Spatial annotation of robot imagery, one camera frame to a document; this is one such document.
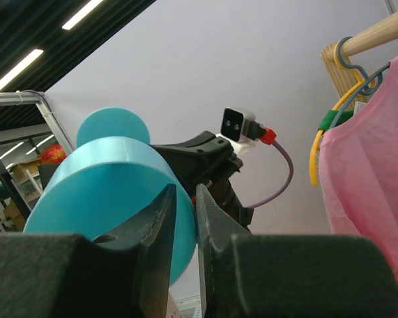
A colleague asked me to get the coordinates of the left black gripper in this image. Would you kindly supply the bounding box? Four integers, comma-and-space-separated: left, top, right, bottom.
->
152, 131, 243, 202

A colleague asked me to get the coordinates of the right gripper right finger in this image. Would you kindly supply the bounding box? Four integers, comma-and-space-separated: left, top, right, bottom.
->
196, 184, 250, 317

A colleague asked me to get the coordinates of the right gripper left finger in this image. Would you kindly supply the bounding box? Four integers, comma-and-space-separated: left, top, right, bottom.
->
93, 184, 176, 317

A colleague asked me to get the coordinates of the blue plastic wine glass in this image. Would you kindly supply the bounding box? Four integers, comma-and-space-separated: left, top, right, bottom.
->
23, 107, 196, 284

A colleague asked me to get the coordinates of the yellow clothes hanger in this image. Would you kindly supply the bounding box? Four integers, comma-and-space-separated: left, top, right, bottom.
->
308, 36, 383, 186

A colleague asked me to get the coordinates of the pink garment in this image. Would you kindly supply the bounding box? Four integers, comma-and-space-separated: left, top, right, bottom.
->
318, 57, 398, 282

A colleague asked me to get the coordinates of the grey blue clothes hanger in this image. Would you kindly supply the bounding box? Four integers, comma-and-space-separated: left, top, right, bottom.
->
327, 36, 391, 131

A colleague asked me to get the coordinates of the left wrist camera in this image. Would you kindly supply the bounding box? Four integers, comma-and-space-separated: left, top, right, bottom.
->
216, 107, 256, 158

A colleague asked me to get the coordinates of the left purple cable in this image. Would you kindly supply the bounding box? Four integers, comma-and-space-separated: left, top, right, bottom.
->
245, 127, 295, 209

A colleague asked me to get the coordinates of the wooden clothes rack frame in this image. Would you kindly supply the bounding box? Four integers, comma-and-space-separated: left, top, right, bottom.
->
320, 11, 398, 97

